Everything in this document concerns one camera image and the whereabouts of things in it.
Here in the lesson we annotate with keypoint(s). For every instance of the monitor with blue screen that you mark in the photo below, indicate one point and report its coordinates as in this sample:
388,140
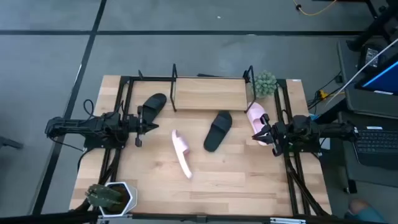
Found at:
385,79

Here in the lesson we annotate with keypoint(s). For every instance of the black slide sandal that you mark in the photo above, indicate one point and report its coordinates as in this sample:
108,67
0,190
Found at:
155,104
217,130

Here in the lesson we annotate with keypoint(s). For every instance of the black desk frame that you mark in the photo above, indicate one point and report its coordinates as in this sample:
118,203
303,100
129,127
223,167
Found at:
370,31

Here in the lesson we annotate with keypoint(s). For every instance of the cactus in white hexagonal pot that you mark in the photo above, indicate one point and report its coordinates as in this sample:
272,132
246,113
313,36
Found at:
102,196

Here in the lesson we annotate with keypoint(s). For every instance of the person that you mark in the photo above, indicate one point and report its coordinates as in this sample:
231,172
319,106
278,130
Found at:
363,211

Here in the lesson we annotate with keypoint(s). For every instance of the pink slide sandal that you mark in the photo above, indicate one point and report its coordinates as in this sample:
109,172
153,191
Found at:
255,115
182,149

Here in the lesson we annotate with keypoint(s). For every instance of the silver aluminium bracket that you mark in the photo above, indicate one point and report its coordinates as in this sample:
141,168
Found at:
287,221

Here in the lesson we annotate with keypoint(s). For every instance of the black metal table frame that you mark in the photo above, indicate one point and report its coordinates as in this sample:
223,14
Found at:
152,78

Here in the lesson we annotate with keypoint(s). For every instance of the black laptop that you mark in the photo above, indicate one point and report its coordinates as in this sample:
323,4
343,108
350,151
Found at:
376,144

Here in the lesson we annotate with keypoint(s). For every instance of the black power adapter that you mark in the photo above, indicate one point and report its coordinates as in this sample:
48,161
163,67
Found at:
371,56

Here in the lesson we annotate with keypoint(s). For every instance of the round green succulent in pot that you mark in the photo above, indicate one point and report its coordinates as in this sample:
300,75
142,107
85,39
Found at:
264,84

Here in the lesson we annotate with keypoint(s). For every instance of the wooden shelf with black frame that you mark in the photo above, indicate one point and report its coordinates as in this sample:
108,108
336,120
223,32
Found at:
211,93

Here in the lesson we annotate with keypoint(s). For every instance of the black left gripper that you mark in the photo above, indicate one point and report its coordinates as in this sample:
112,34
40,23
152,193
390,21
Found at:
136,126

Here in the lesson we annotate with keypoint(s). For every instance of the yellow plug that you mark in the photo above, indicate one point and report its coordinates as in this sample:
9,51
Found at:
323,94

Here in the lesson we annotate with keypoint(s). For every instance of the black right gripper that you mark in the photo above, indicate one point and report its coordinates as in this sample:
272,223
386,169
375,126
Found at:
278,133

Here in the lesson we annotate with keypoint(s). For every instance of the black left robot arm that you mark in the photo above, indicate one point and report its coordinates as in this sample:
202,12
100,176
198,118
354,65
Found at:
77,126

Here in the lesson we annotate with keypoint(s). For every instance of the grey chair base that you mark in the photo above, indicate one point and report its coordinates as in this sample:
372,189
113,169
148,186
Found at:
9,142

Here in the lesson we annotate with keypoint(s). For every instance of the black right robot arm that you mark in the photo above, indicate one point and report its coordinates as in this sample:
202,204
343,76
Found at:
329,130

